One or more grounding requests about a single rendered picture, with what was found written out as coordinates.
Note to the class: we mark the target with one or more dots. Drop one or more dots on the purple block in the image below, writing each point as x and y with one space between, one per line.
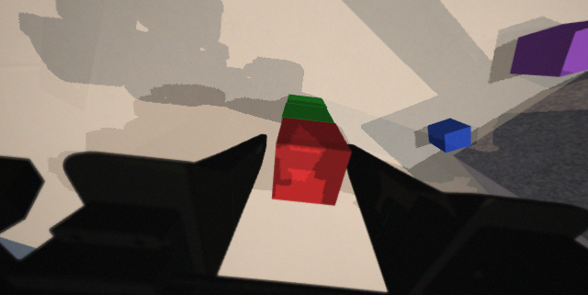
557 51

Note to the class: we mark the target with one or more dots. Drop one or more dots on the blue block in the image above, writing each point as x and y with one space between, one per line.
449 135

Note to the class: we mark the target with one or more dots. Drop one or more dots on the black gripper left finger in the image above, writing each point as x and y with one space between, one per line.
210 194

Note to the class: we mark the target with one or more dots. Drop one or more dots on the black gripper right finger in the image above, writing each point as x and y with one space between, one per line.
415 229

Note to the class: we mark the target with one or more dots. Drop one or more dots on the red block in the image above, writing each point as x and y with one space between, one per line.
310 161

